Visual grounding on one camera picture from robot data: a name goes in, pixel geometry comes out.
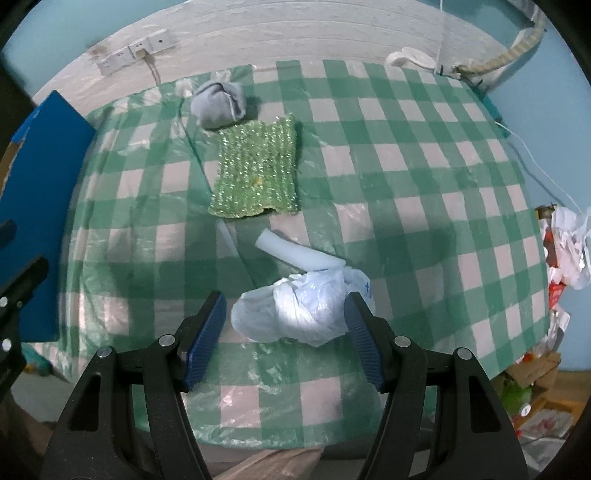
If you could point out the cardboard box with blue outside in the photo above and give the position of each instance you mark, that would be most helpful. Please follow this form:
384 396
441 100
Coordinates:
41 207

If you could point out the pile of colourful packaging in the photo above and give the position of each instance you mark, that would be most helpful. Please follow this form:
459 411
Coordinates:
535 383

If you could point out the white plastic trash bag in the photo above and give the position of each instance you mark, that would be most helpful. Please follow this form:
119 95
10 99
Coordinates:
572 249

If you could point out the green checkered plastic tablecloth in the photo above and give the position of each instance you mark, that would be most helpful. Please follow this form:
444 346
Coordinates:
415 207

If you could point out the white foam tube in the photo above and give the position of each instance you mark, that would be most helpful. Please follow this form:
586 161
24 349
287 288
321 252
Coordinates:
295 251

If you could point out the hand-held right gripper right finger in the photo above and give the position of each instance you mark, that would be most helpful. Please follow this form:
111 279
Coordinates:
364 341

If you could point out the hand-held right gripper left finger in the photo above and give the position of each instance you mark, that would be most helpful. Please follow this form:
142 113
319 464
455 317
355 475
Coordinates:
205 341

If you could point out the white wall socket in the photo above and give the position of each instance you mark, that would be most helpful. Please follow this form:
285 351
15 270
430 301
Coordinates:
106 65
123 57
138 47
160 39

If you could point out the grey sock ball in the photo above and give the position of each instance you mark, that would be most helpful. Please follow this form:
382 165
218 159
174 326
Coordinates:
217 104

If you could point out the green bubble wrap sheet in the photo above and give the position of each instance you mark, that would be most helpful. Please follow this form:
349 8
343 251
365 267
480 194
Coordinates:
256 170

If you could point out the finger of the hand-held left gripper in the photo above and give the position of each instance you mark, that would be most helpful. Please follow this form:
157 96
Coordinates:
21 286
7 230

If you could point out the brown cardboard piece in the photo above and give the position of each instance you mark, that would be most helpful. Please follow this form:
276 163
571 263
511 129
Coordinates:
272 464

